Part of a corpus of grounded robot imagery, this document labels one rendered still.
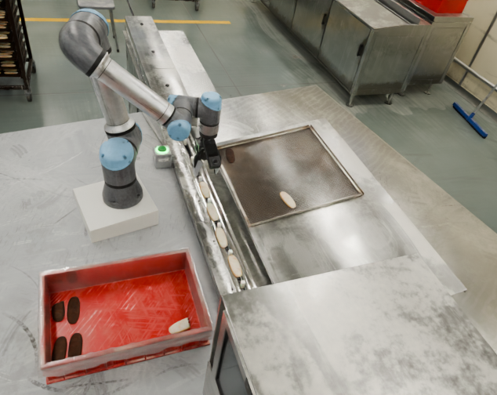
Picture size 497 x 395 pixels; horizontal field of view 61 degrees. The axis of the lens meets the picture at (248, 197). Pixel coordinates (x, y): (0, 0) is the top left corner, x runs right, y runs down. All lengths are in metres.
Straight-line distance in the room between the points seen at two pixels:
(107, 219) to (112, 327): 0.41
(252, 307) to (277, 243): 0.70
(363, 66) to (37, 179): 3.16
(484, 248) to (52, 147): 1.95
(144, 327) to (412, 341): 0.81
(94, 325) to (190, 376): 0.34
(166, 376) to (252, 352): 0.54
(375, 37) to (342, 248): 2.86
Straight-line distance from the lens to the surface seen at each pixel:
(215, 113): 1.57
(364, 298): 1.00
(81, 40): 1.41
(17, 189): 1.92
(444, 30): 4.90
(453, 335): 1.04
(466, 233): 2.12
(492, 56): 5.41
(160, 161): 1.92
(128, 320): 1.44
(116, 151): 1.57
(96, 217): 1.65
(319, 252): 1.57
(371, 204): 1.77
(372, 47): 4.23
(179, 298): 1.48
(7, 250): 1.70
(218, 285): 1.47
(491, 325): 1.83
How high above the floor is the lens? 2.06
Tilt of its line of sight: 42 degrees down
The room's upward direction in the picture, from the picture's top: 11 degrees clockwise
